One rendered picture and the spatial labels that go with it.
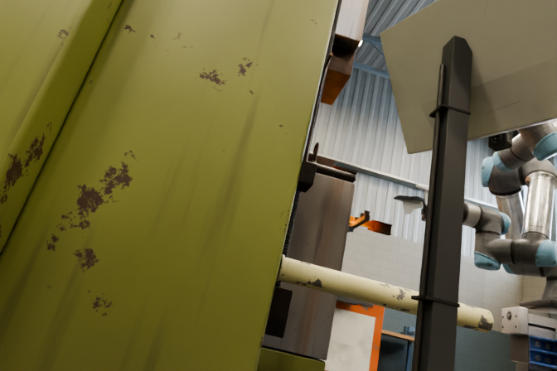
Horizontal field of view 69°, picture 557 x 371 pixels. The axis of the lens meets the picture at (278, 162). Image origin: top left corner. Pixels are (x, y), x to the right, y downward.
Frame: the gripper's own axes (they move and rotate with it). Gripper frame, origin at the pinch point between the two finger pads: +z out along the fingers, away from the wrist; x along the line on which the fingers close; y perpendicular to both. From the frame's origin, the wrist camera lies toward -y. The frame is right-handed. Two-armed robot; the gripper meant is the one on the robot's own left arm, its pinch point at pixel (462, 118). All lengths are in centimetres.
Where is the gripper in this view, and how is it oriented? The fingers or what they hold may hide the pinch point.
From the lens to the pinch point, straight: 100.5
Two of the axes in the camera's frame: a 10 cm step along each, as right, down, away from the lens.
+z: -8.0, 1.2, -5.9
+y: -2.0, -9.8, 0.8
